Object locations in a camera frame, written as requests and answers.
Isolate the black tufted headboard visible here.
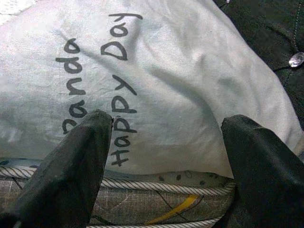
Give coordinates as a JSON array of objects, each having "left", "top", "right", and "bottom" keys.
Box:
[{"left": 213, "top": 0, "right": 304, "bottom": 155}]

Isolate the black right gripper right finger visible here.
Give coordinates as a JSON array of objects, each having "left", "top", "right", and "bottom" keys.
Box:
[{"left": 218, "top": 114, "right": 304, "bottom": 228}]

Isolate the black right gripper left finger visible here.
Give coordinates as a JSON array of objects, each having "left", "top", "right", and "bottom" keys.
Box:
[{"left": 0, "top": 109, "right": 114, "bottom": 228}]

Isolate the grey quilted mattress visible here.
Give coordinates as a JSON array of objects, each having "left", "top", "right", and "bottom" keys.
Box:
[{"left": 0, "top": 0, "right": 238, "bottom": 228}]

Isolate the white lettered pillow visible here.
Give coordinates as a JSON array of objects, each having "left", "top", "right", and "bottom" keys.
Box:
[{"left": 0, "top": 0, "right": 303, "bottom": 179}]

